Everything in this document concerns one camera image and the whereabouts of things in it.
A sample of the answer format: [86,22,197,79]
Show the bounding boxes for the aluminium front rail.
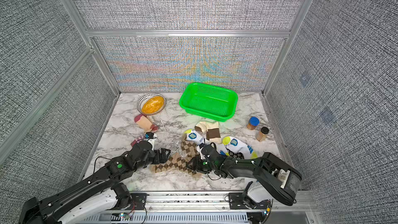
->
[71,190,321,215]

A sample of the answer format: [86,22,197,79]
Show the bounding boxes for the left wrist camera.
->
[144,132,157,150]

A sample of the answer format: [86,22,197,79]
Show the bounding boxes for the jar with blue lid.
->
[247,116,260,130]

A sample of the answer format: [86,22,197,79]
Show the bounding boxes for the white sock yellow dots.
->
[184,129,230,156]
[222,136,259,159]

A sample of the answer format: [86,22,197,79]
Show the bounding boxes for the jar with black lid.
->
[256,127,269,142]

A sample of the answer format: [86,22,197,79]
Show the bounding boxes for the cream brown block sock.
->
[194,121,222,144]

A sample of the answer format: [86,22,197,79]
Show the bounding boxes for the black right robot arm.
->
[187,145,302,206]

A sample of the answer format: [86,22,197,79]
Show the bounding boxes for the green plastic basket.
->
[179,83,238,122]

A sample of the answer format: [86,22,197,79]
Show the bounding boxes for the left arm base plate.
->
[115,193,148,211]

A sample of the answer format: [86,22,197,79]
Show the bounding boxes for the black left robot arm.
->
[18,141,171,224]

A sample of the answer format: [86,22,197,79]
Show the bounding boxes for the pink tan striped sock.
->
[131,114,159,147]

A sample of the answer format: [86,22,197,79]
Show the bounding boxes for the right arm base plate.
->
[228,193,273,210]

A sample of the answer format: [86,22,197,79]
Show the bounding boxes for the brown argyle sock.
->
[150,153,202,178]
[180,141,199,160]

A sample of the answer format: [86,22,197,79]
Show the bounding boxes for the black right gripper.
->
[184,157,218,174]

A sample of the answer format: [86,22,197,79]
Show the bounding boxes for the patterned bowl with orange food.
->
[137,93,166,115]

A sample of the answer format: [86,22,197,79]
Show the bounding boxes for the dark floral sock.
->
[228,150,244,160]

